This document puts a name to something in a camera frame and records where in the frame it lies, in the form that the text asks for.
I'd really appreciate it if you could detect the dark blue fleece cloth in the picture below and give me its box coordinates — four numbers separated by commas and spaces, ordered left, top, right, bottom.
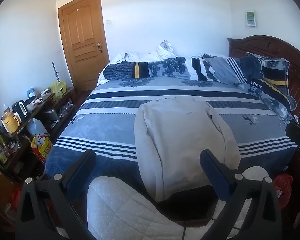
240, 55, 263, 79

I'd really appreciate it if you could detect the white wall control panel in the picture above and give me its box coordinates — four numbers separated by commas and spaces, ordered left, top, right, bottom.
245, 10, 256, 27

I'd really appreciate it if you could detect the cluster of small bottles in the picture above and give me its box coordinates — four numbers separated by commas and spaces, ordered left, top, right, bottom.
0, 132, 22, 165

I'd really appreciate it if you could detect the long blue patterned pillow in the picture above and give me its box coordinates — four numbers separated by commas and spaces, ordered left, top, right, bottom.
102, 57, 190, 80

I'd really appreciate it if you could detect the white cable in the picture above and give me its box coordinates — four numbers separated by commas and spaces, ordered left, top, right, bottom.
279, 114, 300, 130

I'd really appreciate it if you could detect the blue pillow with yellow stripe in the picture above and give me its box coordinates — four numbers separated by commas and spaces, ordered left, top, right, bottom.
240, 52, 297, 120

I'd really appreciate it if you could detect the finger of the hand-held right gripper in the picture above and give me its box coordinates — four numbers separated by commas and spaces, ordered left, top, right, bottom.
285, 123, 300, 155

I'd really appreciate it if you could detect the black and white appliance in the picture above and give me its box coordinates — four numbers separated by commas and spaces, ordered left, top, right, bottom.
12, 101, 28, 117

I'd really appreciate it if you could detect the bed with blue striped sheet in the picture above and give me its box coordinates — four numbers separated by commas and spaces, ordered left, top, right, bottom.
45, 76, 299, 205

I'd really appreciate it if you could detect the wooden door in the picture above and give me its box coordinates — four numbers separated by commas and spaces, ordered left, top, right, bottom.
57, 0, 110, 92

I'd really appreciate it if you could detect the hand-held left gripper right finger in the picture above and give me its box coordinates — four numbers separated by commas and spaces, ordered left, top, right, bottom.
199, 149, 283, 240

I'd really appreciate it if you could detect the white pan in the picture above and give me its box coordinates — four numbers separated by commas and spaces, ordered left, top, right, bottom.
25, 92, 53, 110

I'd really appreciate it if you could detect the yellow plastic bag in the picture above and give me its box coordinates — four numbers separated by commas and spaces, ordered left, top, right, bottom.
50, 80, 67, 100

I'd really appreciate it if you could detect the red plastic bag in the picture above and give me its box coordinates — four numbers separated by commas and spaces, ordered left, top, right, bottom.
274, 174, 294, 207
10, 187, 23, 211

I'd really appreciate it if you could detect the beige sweater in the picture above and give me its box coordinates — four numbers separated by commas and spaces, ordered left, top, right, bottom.
134, 97, 242, 203

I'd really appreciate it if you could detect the yellow electric pot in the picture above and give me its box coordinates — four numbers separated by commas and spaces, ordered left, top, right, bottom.
1, 111, 22, 133

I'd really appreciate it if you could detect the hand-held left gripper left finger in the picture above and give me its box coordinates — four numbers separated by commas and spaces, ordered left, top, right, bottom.
15, 149, 97, 240

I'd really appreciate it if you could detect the red and yellow bag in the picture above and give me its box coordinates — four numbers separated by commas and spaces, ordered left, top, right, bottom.
31, 134, 53, 163

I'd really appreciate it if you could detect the clear plastic water jug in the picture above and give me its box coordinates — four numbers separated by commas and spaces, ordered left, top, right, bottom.
27, 118, 49, 137

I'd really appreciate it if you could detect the grey metal box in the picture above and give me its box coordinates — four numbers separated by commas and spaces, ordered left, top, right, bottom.
43, 109, 60, 123

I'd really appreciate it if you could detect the dark wooden headboard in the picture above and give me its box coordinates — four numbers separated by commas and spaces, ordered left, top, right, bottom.
227, 35, 300, 130

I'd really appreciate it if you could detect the dark wooden side shelf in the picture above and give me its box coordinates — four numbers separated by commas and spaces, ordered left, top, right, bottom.
0, 90, 77, 180

